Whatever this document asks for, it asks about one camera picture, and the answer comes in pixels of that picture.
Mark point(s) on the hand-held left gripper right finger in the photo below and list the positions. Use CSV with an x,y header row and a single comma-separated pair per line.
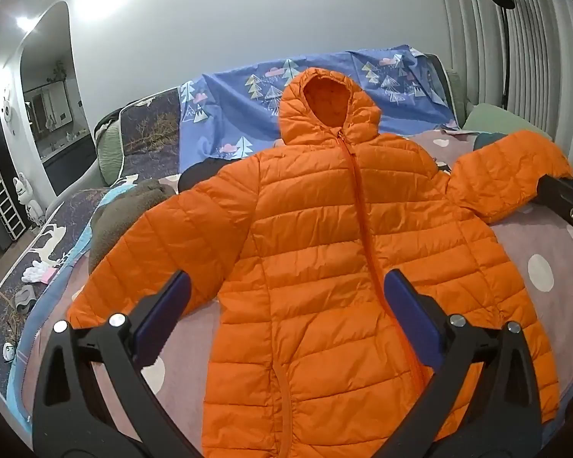
x,y
410,315

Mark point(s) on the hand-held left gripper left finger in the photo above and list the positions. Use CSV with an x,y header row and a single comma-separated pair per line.
x,y
169,298

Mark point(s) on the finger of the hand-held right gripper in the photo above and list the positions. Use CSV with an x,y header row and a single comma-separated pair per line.
x,y
566,205

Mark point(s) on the orange hooded puffer jacket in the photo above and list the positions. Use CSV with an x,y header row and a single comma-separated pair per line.
x,y
315,248

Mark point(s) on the pink polka dot blanket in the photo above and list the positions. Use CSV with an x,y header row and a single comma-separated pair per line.
x,y
530,238

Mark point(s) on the olive fleece cloth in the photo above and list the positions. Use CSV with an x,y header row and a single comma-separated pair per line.
x,y
124,210

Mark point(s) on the light green cushion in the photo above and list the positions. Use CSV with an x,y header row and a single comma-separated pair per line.
x,y
496,119

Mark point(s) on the black cloth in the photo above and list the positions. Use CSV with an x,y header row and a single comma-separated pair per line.
x,y
200,174

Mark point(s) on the white gloves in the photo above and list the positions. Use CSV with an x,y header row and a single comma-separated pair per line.
x,y
36,272

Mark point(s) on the grey small cloth item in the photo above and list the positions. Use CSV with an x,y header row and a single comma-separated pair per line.
x,y
25,300

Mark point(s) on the green ribbed pillow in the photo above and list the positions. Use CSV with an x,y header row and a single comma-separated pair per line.
x,y
106,152

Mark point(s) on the dark cabinet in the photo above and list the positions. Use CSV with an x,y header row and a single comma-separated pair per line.
x,y
71,162

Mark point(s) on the dark antler print blanket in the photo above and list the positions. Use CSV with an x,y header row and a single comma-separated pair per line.
x,y
148,129

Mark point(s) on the white bear figurine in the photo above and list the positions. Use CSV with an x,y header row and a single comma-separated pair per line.
x,y
26,200

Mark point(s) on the white pleated curtain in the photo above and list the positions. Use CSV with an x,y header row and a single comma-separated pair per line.
x,y
530,33

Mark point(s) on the white ladder rack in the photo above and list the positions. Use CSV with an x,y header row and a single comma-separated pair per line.
x,y
7,210

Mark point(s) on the blue tree print sheet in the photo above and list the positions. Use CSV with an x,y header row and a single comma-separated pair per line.
x,y
229,105

